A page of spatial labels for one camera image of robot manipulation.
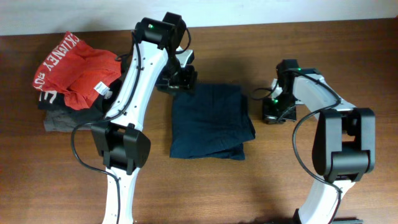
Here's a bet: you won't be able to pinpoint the black cable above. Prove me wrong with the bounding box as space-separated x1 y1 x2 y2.
251 70 343 224
70 30 142 224

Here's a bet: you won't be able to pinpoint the navy blue shorts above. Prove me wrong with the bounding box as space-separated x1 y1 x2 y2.
170 83 256 161

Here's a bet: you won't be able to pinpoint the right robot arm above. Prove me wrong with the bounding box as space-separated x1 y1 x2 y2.
262 59 376 224

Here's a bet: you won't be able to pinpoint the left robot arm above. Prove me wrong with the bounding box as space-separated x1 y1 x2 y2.
91 12 197 223

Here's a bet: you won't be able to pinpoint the black folded shirt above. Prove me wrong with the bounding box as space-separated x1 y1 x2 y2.
38 78 121 117

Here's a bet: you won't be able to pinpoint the right black cable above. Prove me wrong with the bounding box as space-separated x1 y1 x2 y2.
251 70 343 224

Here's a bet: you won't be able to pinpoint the red folded shirt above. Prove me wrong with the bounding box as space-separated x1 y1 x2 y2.
32 32 121 110

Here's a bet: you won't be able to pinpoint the left black cable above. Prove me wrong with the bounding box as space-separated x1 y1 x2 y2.
70 30 142 224

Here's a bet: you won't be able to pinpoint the grey folded shirt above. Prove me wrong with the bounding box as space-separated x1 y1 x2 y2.
44 110 103 133

